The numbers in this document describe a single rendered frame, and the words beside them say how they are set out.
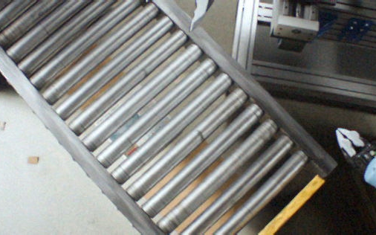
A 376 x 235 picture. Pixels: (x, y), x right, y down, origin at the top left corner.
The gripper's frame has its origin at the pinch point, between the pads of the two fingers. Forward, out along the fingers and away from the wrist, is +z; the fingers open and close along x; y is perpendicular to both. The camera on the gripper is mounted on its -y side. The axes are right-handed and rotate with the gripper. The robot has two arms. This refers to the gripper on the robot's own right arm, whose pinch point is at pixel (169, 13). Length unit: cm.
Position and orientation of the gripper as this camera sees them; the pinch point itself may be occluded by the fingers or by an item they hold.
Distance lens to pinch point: 106.7
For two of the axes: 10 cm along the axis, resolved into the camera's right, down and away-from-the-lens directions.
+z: -5.7, 7.9, -2.1
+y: -1.2, 1.8, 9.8
